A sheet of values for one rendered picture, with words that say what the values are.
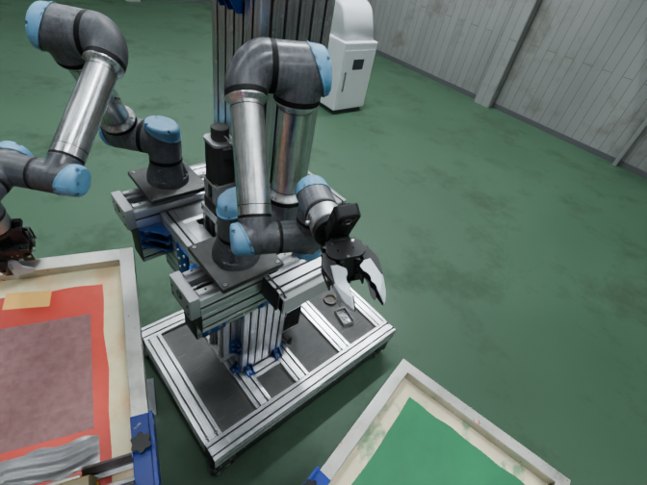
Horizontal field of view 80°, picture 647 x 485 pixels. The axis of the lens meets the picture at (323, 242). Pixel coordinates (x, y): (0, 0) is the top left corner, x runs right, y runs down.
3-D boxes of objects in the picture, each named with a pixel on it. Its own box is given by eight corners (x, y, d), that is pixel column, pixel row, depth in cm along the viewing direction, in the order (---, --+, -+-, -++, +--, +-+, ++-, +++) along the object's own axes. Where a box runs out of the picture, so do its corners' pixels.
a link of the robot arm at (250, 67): (218, 20, 79) (235, 258, 80) (271, 26, 83) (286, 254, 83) (215, 48, 90) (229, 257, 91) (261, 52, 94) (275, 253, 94)
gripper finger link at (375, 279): (393, 315, 67) (365, 278, 73) (400, 293, 63) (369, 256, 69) (378, 320, 66) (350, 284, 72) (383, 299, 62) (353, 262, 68)
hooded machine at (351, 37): (364, 110, 572) (389, 6, 485) (333, 115, 537) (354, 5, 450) (333, 92, 607) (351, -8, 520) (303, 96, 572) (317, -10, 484)
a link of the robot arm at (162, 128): (175, 166, 138) (171, 131, 129) (138, 159, 138) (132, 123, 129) (188, 151, 147) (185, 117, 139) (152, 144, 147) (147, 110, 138)
